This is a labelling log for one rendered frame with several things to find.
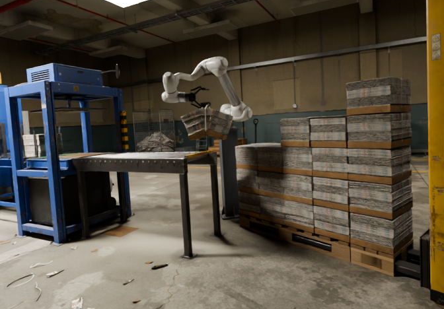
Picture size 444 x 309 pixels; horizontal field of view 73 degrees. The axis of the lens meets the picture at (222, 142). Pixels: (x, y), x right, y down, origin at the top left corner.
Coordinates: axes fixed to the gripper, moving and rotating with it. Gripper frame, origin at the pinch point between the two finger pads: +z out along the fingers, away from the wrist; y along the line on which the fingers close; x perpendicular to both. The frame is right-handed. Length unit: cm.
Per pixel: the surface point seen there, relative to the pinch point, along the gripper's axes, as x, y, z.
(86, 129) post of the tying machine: -95, 36, -173
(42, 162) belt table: -19, 67, -177
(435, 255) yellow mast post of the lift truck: 98, 88, 140
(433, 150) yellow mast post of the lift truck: 97, 32, 136
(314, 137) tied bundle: 27, 31, 88
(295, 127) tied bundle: 15, 24, 75
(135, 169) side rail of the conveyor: 20, 63, -59
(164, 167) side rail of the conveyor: 31, 58, -30
